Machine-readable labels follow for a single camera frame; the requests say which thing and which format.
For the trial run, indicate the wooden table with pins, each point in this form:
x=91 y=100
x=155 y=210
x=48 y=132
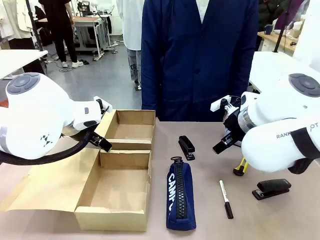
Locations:
x=275 y=37

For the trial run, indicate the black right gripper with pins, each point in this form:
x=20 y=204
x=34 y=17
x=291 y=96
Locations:
x=232 y=122

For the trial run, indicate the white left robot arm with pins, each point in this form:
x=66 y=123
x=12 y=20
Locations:
x=32 y=112

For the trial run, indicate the person in cream jacket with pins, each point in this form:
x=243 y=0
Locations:
x=15 y=20

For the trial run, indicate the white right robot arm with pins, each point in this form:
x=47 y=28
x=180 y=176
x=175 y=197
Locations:
x=275 y=112

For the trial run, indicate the person in dark jacket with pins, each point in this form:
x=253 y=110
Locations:
x=270 y=12

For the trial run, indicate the grey metal workbench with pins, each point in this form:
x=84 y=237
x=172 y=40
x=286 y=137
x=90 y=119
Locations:
x=87 y=21

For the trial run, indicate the person in black clothes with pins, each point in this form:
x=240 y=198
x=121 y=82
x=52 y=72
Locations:
x=57 y=25

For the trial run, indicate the person in purple top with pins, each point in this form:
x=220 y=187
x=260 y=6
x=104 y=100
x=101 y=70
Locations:
x=290 y=12

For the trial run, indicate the large black stapler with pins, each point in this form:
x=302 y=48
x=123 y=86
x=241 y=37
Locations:
x=272 y=186

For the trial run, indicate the white marker with black cap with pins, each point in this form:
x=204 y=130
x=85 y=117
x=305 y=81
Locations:
x=226 y=200

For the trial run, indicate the large cardboard box with lid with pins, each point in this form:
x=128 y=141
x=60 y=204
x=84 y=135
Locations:
x=120 y=185

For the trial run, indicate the small black stapler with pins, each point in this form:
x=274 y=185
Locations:
x=186 y=146

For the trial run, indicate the navy zip pencil case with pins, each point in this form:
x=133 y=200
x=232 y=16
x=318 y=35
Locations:
x=187 y=195

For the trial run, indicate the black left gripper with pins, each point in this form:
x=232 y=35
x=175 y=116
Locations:
x=100 y=103

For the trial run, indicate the person in white coat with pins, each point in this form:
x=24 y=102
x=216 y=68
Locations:
x=131 y=25

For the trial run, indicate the dark blue mug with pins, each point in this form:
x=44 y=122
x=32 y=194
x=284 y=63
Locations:
x=268 y=29

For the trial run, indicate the black stand pole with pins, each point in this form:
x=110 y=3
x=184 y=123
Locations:
x=280 y=37
x=35 y=27

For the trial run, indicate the person in navy coat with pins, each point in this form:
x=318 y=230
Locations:
x=200 y=62

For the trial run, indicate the white paper cup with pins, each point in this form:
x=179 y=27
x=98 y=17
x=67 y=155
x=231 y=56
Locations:
x=297 y=27

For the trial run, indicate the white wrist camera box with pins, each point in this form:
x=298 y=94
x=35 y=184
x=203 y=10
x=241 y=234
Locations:
x=217 y=105

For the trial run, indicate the yellow black utility knife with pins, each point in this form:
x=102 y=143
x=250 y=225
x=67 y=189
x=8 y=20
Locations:
x=241 y=167

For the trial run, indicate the white desk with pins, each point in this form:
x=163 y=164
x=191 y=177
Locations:
x=17 y=60
x=270 y=67

